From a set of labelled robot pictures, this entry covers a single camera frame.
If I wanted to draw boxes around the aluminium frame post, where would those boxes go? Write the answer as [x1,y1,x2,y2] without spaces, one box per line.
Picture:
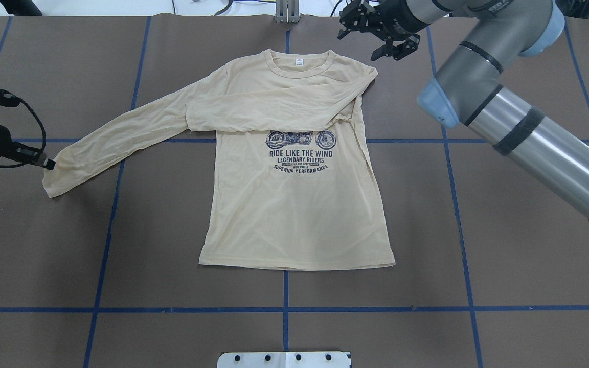
[275,0,301,24]

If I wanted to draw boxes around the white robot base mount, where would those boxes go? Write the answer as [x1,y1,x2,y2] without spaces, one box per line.
[217,351,352,367]

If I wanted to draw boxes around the cream long-sleeve printed shirt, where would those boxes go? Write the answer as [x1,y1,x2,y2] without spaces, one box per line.
[42,49,396,271]

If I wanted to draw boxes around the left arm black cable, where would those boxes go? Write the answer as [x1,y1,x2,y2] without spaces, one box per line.
[0,95,47,169]

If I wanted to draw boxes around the right silver-grey robot arm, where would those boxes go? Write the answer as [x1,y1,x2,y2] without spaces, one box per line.
[337,1,589,221]

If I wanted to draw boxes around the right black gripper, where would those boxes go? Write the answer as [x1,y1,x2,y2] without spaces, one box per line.
[337,1,430,61]

